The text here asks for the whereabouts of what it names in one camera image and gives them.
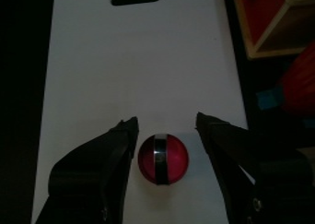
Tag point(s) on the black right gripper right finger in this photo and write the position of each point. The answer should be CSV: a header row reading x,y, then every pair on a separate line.
x,y
266,178

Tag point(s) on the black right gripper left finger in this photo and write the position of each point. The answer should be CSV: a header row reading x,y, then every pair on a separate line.
x,y
86,178

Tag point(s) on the round metal dough cutter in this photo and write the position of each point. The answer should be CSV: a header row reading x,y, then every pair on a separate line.
x,y
161,163

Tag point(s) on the red bowl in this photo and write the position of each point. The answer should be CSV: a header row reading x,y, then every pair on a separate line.
x,y
302,83

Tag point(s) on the wooden drawer box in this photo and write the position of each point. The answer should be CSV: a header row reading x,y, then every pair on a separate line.
x,y
284,34

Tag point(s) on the blue tape piece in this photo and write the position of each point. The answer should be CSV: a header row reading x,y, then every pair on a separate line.
x,y
270,98

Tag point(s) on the white plastic cutting board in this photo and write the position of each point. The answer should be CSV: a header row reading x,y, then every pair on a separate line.
x,y
143,64

